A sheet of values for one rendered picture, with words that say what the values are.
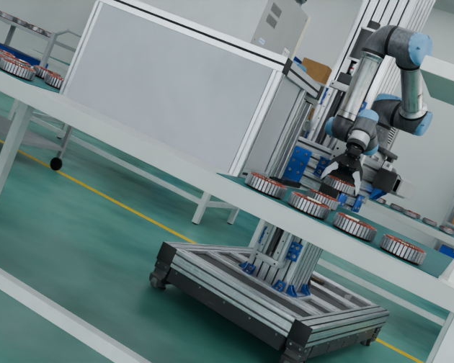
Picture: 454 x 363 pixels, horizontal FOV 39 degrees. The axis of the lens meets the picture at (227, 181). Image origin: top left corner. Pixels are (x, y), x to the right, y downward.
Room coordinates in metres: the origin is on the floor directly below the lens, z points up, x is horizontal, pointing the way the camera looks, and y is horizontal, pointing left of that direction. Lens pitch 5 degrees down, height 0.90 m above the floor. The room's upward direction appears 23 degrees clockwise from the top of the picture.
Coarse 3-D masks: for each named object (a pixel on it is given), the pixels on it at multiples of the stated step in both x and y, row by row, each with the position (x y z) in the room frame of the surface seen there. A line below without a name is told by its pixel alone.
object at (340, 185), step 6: (324, 180) 2.30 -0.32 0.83; (330, 180) 2.27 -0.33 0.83; (336, 180) 2.26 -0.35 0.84; (342, 180) 2.35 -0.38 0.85; (330, 186) 2.27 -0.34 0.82; (336, 186) 2.26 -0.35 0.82; (342, 186) 2.26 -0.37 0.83; (348, 186) 2.26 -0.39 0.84; (354, 186) 2.30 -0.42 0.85; (342, 192) 2.27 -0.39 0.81; (348, 192) 2.27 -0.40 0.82
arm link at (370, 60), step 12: (372, 36) 2.57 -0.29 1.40; (384, 36) 2.53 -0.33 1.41; (372, 48) 2.56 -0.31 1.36; (360, 60) 2.60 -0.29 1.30; (372, 60) 2.57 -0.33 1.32; (360, 72) 2.58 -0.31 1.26; (372, 72) 2.58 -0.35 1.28; (360, 84) 2.58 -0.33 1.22; (348, 96) 2.59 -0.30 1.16; (360, 96) 2.58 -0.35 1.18; (348, 108) 2.58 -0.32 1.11; (336, 120) 2.60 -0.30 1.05; (348, 120) 2.58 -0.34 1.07; (336, 132) 2.59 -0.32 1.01; (348, 132) 2.56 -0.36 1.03
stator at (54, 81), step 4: (48, 76) 2.25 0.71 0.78; (52, 76) 2.24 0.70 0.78; (56, 76) 2.31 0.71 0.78; (44, 80) 2.26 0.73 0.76; (48, 80) 2.25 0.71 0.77; (52, 80) 2.24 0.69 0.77; (56, 80) 2.24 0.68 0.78; (60, 80) 2.24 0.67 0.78; (48, 84) 2.25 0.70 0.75; (52, 84) 2.24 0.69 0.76; (56, 84) 2.24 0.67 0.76; (60, 84) 2.24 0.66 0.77; (60, 88) 2.24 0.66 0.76
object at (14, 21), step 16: (0, 16) 4.63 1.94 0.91; (32, 32) 4.39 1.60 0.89; (48, 32) 4.86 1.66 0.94; (64, 32) 4.32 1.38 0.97; (0, 48) 4.65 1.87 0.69; (48, 48) 4.33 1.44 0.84; (32, 64) 4.82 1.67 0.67; (0, 128) 4.52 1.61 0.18; (32, 144) 4.52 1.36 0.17; (48, 144) 4.74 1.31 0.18; (64, 144) 4.86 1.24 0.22
